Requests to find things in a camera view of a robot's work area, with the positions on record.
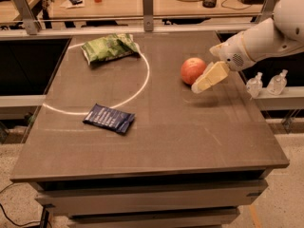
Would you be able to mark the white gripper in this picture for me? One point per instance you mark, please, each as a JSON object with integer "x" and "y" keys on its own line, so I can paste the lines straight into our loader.
{"x": 236, "y": 55}

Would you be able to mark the red apple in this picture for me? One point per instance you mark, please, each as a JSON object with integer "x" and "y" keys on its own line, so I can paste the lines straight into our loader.
{"x": 191, "y": 69}

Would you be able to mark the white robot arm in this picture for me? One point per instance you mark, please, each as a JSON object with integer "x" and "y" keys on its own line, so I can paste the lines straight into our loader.
{"x": 280, "y": 35}

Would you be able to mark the blue rxbar wrapper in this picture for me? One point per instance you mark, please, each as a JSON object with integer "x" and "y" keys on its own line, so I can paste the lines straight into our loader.
{"x": 109, "y": 118}

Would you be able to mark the clear plastic bottle left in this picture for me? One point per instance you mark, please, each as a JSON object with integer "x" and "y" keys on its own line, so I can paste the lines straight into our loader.
{"x": 254, "y": 85}

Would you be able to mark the clear plastic bottle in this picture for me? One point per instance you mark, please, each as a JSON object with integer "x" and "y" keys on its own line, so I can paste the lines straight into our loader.
{"x": 277, "y": 83}
{"x": 254, "y": 85}

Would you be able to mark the black mesh pen cup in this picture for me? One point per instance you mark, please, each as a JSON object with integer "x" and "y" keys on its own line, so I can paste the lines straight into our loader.
{"x": 209, "y": 3}

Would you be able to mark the clear plastic bottle right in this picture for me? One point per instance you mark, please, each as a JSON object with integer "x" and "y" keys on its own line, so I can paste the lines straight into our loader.
{"x": 277, "y": 83}

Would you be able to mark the green chip bag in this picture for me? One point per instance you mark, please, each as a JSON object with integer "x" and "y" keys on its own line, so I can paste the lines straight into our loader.
{"x": 110, "y": 47}

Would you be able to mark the white drawer cabinet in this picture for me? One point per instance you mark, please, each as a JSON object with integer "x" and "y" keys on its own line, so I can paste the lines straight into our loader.
{"x": 194, "y": 201}

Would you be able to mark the grey metal rail frame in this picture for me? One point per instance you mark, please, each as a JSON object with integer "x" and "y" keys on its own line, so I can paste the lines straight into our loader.
{"x": 140, "y": 15}

